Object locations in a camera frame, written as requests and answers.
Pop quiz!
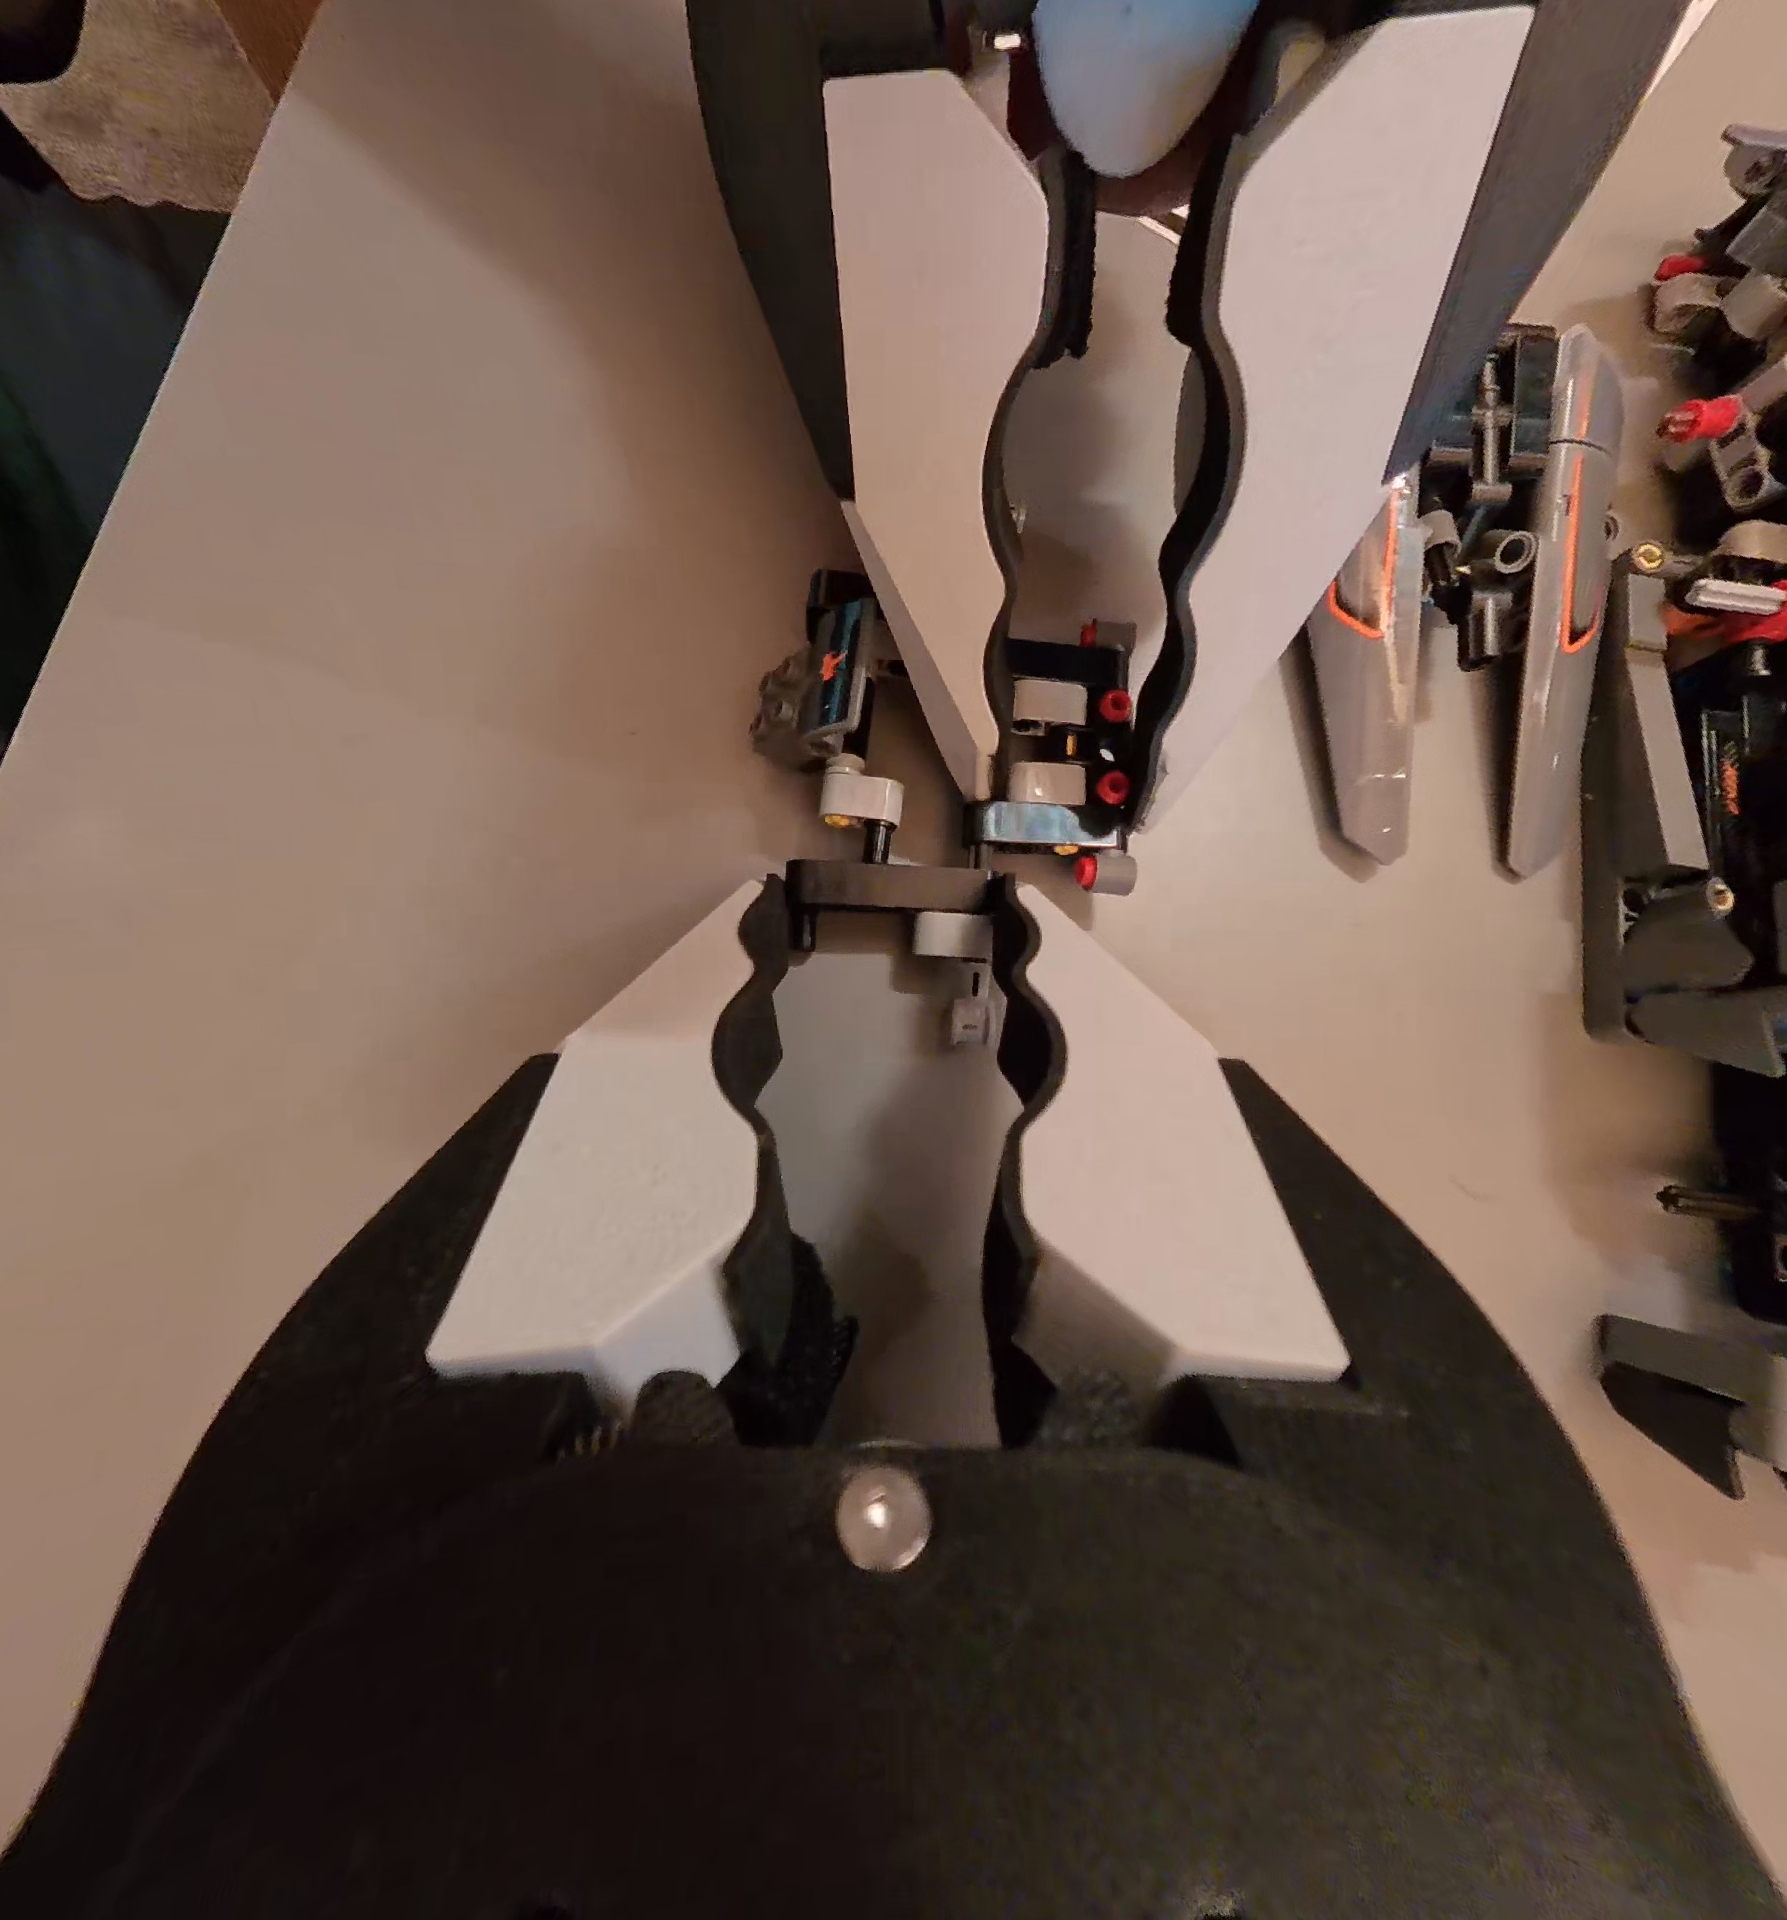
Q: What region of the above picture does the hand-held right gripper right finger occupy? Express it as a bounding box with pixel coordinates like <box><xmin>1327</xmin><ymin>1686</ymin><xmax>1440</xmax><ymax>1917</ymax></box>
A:
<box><xmin>986</xmin><ymin>873</ymin><xmax>1355</xmax><ymax>1445</ymax></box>

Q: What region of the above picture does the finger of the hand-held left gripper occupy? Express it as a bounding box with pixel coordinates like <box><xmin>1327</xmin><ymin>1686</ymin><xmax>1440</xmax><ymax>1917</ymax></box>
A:
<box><xmin>1129</xmin><ymin>3</ymin><xmax>1540</xmax><ymax>832</ymax></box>
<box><xmin>821</xmin><ymin>63</ymin><xmax>1098</xmax><ymax>800</ymax></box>

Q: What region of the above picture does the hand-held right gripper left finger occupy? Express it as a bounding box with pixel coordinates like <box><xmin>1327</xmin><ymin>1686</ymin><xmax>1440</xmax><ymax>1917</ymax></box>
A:
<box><xmin>421</xmin><ymin>873</ymin><xmax>791</xmax><ymax>1434</ymax></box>

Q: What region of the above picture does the black printed lego block assembly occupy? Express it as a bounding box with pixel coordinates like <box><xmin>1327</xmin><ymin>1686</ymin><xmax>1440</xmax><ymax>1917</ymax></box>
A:
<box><xmin>755</xmin><ymin>593</ymin><xmax>911</xmax><ymax>865</ymax></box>

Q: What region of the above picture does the small black grey brick assembly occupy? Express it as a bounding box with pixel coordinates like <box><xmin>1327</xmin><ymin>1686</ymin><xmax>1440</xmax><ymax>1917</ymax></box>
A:
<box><xmin>965</xmin><ymin>617</ymin><xmax>1139</xmax><ymax>899</ymax></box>

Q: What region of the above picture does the grey lego wing panel assembly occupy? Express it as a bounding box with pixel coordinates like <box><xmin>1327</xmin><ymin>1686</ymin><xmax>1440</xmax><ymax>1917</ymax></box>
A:
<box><xmin>1305</xmin><ymin>321</ymin><xmax>1631</xmax><ymax>878</ymax></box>

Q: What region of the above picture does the large lego car chassis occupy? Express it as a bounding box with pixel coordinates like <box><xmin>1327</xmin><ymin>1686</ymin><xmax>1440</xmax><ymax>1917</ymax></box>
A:
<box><xmin>1582</xmin><ymin>128</ymin><xmax>1787</xmax><ymax>1524</ymax></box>

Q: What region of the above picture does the person's left hand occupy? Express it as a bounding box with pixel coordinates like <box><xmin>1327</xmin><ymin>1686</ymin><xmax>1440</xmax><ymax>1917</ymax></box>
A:
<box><xmin>1044</xmin><ymin>136</ymin><xmax>1210</xmax><ymax>225</ymax></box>

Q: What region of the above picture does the wooden cabinet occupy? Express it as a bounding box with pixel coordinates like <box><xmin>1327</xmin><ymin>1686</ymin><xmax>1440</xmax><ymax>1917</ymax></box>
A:
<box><xmin>217</xmin><ymin>0</ymin><xmax>328</xmax><ymax>98</ymax></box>

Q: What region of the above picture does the grey patterned rug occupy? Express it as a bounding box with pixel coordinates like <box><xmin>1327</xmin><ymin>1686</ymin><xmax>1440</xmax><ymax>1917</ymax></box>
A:
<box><xmin>0</xmin><ymin>0</ymin><xmax>286</xmax><ymax>211</ymax></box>

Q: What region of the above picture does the person's dark green clothing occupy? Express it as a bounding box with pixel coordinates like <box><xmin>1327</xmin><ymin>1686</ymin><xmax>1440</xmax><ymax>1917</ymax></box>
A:
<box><xmin>0</xmin><ymin>172</ymin><xmax>234</xmax><ymax>918</ymax></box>

